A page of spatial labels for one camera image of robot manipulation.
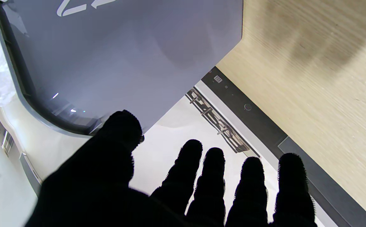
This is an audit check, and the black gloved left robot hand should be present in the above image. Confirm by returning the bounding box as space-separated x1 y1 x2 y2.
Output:
24 110 319 227

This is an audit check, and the printed kitchen backdrop cloth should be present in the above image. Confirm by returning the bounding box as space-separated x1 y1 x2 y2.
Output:
0 66 366 227

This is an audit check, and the grey plastic waste bin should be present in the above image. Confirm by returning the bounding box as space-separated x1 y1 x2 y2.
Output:
0 0 244 138

